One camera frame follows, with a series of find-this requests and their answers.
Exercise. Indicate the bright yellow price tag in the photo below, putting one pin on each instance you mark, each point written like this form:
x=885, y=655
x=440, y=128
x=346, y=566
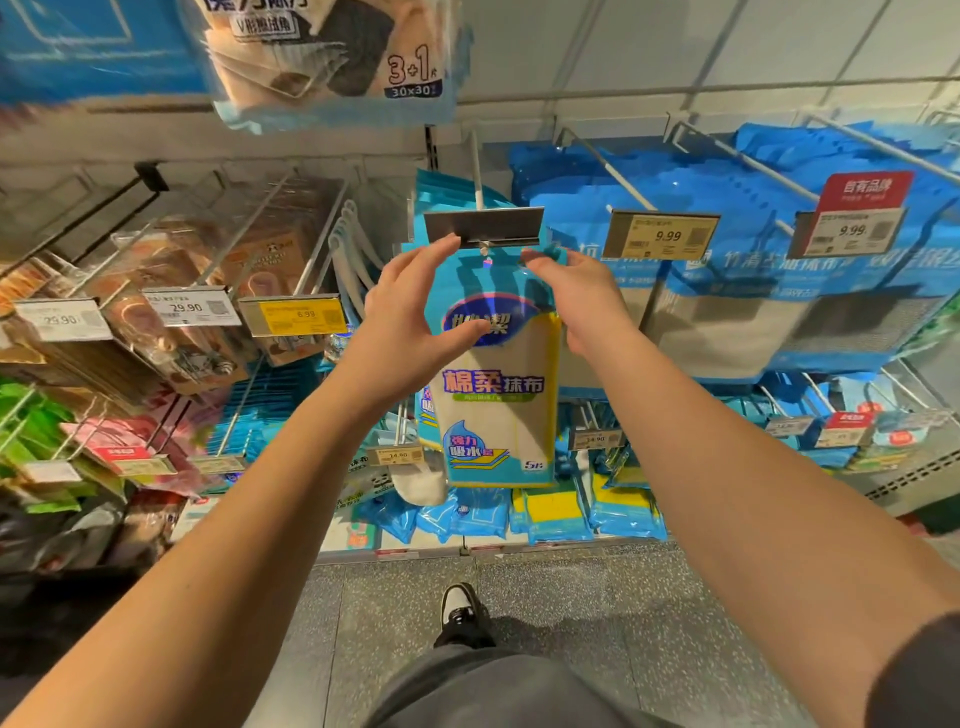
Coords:
x=293, y=315

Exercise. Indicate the red white price tag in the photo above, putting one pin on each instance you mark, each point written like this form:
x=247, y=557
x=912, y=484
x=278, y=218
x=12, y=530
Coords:
x=851, y=225

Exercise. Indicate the person's left hand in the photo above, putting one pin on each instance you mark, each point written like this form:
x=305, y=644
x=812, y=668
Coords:
x=405, y=338

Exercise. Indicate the blue steel-cloth packets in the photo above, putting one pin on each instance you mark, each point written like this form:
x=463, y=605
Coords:
x=810, y=143

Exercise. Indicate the hanging green packets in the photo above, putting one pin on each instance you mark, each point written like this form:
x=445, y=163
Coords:
x=38, y=420

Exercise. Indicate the teal cotton cloth packets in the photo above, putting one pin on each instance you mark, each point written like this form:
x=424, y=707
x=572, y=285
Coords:
x=443, y=192

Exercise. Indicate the person's right forearm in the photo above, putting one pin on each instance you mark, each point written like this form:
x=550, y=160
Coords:
x=780, y=525

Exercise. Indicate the small yellowish shelf tag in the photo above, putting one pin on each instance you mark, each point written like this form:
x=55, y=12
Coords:
x=398, y=453

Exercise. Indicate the blue antibacterial cloth packets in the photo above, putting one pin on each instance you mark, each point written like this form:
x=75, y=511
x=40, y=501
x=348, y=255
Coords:
x=578, y=180

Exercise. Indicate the person's grey trousers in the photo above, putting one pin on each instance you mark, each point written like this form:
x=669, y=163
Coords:
x=510, y=698

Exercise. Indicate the yellow green sponge packets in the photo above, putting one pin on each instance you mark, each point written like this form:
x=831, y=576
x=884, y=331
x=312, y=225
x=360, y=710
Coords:
x=555, y=510

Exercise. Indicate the yellowish price tag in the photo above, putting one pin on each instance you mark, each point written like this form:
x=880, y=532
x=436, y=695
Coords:
x=483, y=227
x=662, y=236

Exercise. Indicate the person's black shoe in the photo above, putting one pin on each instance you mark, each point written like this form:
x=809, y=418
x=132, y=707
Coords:
x=461, y=608

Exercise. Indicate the teal multicolour cloth packets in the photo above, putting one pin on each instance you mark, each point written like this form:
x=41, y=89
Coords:
x=495, y=420

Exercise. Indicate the person's dark right sleeve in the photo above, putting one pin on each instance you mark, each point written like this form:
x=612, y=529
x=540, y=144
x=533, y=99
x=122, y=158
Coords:
x=923, y=675

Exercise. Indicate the pink goods pile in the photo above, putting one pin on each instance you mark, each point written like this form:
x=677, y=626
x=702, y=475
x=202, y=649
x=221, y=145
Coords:
x=135, y=443

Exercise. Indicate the metal peg hook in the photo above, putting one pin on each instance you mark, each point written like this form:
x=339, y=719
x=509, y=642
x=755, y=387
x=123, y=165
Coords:
x=477, y=173
x=885, y=146
x=608, y=168
x=750, y=161

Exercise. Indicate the striped sponge packets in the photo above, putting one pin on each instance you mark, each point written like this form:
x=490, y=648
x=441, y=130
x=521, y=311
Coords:
x=885, y=450

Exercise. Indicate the pale white price tag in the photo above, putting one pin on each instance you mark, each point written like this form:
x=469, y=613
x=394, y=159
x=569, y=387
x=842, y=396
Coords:
x=191, y=306
x=63, y=320

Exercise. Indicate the hanging brownish packets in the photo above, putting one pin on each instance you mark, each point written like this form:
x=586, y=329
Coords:
x=195, y=255

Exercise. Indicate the person's right hand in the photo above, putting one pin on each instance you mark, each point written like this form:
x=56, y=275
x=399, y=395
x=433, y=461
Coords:
x=593, y=308

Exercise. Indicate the dark green goods pile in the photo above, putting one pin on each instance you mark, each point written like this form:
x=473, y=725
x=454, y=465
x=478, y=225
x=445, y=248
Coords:
x=942, y=513

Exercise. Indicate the blue glove packets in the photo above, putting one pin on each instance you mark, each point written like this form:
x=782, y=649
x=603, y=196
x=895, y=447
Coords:
x=465, y=518

